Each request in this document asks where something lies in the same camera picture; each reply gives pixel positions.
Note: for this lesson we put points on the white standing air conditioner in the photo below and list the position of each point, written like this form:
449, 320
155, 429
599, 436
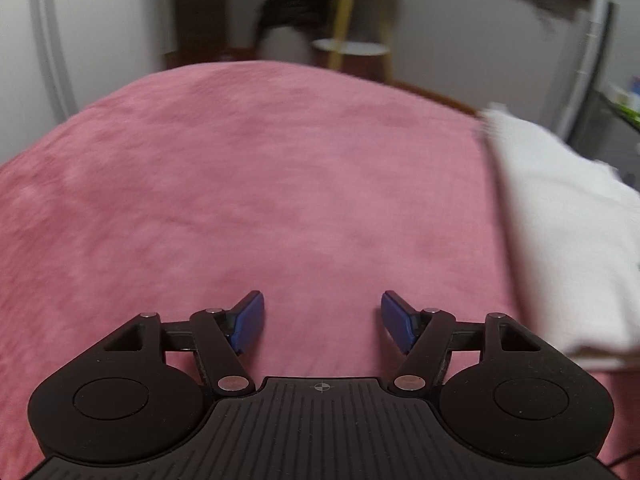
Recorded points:
602, 18

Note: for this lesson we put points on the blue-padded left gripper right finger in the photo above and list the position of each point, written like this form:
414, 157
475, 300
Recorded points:
423, 337

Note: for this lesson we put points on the grey drawer cabinet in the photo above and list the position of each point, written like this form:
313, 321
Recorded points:
604, 133

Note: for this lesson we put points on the white wardrobe doors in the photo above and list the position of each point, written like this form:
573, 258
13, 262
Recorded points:
58, 56

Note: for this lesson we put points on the pink corduroy bed blanket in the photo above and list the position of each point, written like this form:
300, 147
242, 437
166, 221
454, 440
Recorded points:
188, 189

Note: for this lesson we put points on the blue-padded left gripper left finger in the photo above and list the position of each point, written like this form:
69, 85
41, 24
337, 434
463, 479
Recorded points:
220, 336

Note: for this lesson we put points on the white ribbed knit sweater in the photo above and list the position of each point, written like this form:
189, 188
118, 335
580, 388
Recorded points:
573, 229

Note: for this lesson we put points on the yellow-legged round side table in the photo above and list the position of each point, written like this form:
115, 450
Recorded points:
359, 30

